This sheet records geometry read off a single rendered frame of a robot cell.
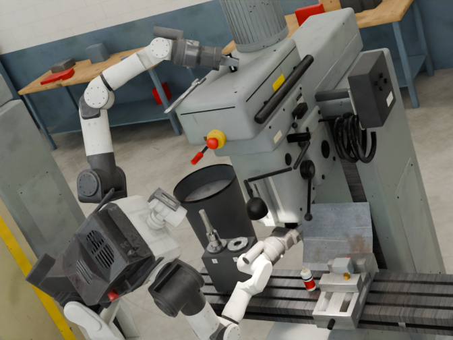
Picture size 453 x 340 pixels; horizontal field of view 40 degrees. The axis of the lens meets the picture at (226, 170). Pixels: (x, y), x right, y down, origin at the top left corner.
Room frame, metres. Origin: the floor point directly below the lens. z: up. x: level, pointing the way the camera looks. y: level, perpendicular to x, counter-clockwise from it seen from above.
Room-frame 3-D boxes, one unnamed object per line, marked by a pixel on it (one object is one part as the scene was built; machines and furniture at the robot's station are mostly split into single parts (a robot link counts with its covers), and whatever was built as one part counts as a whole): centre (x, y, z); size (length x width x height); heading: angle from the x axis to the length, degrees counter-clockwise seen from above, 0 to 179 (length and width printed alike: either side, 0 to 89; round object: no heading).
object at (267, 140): (2.07, -0.18, 1.68); 0.34 x 0.24 x 0.10; 142
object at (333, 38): (2.43, -0.45, 1.66); 0.80 x 0.23 x 0.20; 142
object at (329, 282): (1.90, -0.23, 1.02); 0.15 x 0.06 x 0.04; 55
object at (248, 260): (1.92, 0.02, 1.24); 0.11 x 0.11 x 0.11; 37
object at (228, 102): (2.05, -0.16, 1.81); 0.47 x 0.26 x 0.16; 142
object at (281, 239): (1.98, -0.08, 1.23); 0.13 x 0.12 x 0.10; 37
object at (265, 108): (1.97, -0.29, 1.79); 0.45 x 0.04 x 0.04; 142
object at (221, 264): (2.28, 0.12, 1.03); 0.22 x 0.12 x 0.20; 60
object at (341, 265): (1.94, -0.27, 1.04); 0.06 x 0.05 x 0.06; 55
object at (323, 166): (2.19, -0.27, 1.47); 0.24 x 0.19 x 0.26; 52
